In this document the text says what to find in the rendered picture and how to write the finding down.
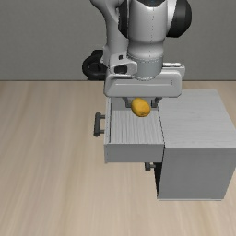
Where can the grey open drawer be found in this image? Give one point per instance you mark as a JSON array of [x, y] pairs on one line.
[[135, 132]]

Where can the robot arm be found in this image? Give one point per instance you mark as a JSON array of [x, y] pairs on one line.
[[144, 33]]

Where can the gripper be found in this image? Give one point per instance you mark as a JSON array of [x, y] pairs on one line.
[[144, 86]]

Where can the grey cabinet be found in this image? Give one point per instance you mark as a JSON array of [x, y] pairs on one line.
[[196, 144]]

